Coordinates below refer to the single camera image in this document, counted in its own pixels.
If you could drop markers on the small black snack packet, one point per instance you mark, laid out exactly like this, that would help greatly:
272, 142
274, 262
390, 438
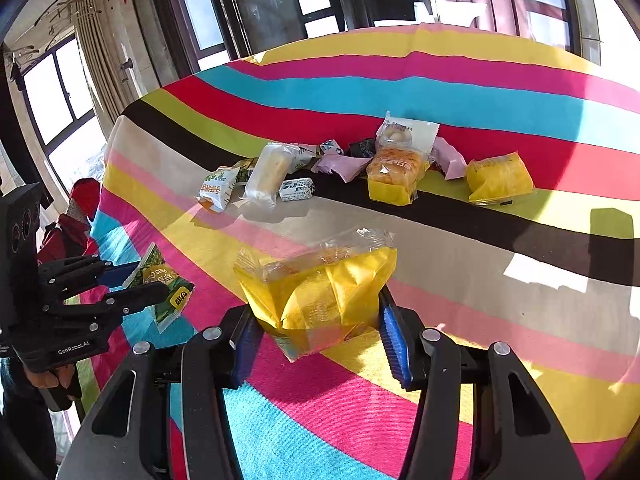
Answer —
362, 148

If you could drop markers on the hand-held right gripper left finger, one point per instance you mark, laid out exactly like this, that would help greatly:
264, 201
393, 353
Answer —
245, 350

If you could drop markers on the yellow orange cake packet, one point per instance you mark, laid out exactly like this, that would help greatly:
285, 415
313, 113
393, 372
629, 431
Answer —
395, 180

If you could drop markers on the dark framed window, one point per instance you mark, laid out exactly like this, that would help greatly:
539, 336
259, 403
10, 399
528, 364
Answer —
65, 110

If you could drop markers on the small green white packet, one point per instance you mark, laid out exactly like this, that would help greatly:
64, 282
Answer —
331, 147

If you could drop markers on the red jacket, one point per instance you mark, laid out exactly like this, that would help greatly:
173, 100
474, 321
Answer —
82, 200

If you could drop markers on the small silver snack packet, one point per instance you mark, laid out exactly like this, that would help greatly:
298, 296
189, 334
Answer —
296, 190

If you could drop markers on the striped colourful cloth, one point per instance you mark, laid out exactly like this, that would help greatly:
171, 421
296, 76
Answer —
450, 270

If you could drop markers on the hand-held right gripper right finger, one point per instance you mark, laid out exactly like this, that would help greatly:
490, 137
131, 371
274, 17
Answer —
395, 345

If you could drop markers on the beige curtain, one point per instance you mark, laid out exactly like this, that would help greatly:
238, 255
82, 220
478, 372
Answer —
100, 60

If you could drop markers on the white round pastry packet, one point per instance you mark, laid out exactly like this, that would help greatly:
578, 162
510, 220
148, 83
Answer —
400, 135

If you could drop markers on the clear bread roll packet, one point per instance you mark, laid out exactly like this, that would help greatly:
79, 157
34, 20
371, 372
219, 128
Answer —
270, 175

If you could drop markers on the curtain holdback hook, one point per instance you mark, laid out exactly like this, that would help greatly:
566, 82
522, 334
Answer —
126, 66

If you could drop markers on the dark framed glass door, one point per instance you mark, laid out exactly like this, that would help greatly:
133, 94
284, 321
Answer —
260, 5

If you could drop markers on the person's left hand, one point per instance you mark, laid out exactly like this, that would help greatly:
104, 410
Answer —
47, 379

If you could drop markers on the white green snack packet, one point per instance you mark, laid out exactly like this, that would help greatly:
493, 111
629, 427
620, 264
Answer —
217, 190

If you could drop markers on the dark green pea snack packet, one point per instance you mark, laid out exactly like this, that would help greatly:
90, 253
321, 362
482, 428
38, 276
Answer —
160, 272

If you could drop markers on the pink snack packet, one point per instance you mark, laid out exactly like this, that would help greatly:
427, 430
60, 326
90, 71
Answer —
342, 167
450, 160

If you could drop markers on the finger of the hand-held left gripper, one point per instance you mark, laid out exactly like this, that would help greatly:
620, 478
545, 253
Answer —
145, 296
117, 273

